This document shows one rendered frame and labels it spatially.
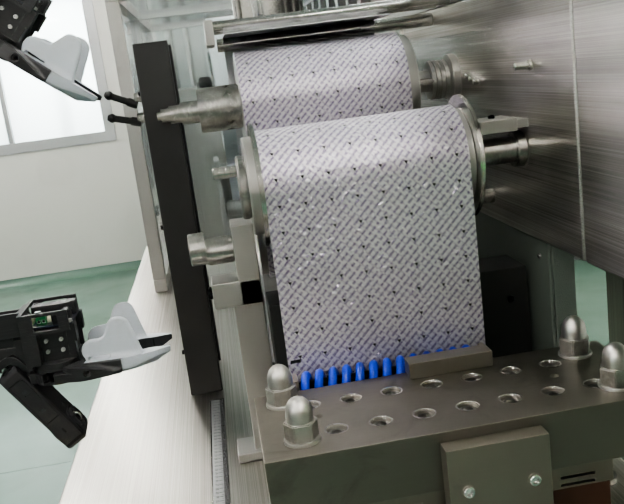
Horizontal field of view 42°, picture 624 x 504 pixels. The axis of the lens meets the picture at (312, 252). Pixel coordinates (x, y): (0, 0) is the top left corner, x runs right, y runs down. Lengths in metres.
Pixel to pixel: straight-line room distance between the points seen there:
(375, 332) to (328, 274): 0.09
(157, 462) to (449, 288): 0.45
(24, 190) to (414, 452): 5.99
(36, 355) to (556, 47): 0.64
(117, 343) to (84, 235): 5.73
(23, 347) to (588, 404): 0.58
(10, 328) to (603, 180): 0.63
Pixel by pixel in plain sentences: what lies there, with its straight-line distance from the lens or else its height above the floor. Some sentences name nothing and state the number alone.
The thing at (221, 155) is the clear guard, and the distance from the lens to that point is 1.93.
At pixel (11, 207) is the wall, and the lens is 6.69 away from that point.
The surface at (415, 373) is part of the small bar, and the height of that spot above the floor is 1.04.
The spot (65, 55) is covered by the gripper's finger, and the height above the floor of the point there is 1.42.
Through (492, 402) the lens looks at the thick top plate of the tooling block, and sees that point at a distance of 0.85.
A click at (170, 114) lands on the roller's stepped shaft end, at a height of 1.34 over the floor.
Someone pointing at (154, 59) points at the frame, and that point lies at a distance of 1.22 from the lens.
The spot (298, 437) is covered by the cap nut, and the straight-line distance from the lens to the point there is 0.79.
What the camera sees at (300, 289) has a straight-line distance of 0.92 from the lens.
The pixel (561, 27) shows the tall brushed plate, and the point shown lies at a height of 1.38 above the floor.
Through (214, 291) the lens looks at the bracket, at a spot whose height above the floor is 1.13.
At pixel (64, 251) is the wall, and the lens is 6.68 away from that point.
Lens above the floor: 1.38
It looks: 13 degrees down
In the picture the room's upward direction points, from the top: 7 degrees counter-clockwise
